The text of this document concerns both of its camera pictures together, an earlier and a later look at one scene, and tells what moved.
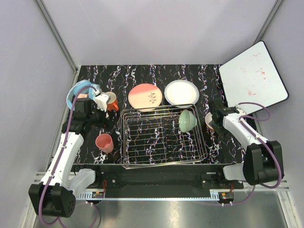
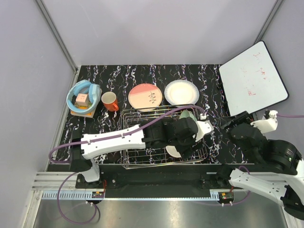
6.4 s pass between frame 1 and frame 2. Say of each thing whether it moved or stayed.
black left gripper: moved
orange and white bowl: moved
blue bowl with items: stayed
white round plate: stayed
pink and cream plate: stayed
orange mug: stayed
